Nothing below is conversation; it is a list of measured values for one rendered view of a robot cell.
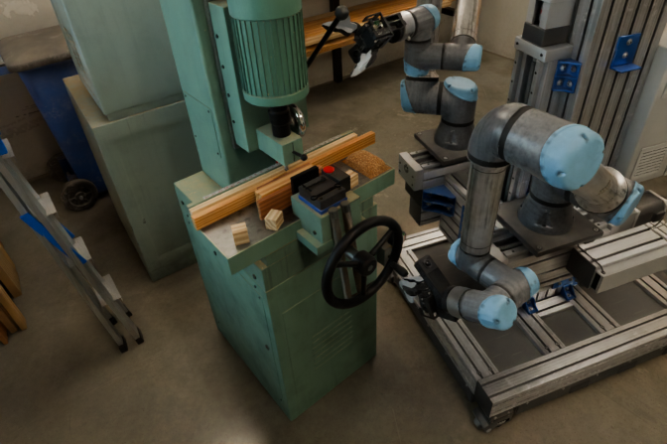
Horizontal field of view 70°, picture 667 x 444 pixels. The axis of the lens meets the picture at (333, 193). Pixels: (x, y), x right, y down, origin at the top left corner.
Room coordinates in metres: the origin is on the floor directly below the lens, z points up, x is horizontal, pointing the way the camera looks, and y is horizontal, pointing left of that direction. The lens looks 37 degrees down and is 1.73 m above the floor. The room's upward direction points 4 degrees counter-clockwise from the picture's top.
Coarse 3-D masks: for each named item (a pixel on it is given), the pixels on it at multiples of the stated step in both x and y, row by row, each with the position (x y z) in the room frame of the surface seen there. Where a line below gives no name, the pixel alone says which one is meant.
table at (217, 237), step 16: (384, 176) 1.21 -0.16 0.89; (368, 192) 1.17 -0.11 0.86; (256, 208) 1.08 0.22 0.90; (288, 208) 1.07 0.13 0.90; (192, 224) 1.04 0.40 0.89; (224, 224) 1.01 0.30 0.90; (256, 224) 1.01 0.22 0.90; (288, 224) 1.00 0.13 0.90; (208, 240) 0.96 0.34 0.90; (224, 240) 0.95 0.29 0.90; (256, 240) 0.94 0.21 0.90; (272, 240) 0.96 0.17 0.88; (288, 240) 0.99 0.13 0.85; (304, 240) 0.98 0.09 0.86; (224, 256) 0.89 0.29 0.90; (240, 256) 0.90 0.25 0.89; (256, 256) 0.92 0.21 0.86
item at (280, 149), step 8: (256, 128) 1.24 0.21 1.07; (264, 128) 1.24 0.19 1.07; (264, 136) 1.20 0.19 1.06; (272, 136) 1.19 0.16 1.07; (288, 136) 1.18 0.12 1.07; (296, 136) 1.18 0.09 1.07; (264, 144) 1.21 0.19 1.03; (272, 144) 1.17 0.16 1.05; (280, 144) 1.14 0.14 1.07; (288, 144) 1.15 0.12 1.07; (296, 144) 1.16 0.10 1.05; (272, 152) 1.18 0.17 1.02; (280, 152) 1.14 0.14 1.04; (288, 152) 1.14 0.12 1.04; (280, 160) 1.15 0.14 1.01; (288, 160) 1.14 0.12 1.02; (296, 160) 1.16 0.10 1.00
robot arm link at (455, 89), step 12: (444, 84) 1.53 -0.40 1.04; (456, 84) 1.50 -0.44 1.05; (468, 84) 1.51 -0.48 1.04; (444, 96) 1.49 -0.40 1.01; (456, 96) 1.48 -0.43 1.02; (468, 96) 1.47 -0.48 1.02; (444, 108) 1.49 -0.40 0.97; (456, 108) 1.47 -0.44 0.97; (468, 108) 1.47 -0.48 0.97; (456, 120) 1.47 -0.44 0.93; (468, 120) 1.47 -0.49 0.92
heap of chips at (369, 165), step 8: (360, 152) 1.29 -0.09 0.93; (368, 152) 1.29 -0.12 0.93; (344, 160) 1.30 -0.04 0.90; (352, 160) 1.27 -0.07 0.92; (360, 160) 1.25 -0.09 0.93; (368, 160) 1.24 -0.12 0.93; (376, 160) 1.25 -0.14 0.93; (352, 168) 1.25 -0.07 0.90; (360, 168) 1.23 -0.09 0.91; (368, 168) 1.22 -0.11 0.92; (376, 168) 1.22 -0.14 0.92; (384, 168) 1.23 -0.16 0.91; (368, 176) 1.20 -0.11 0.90
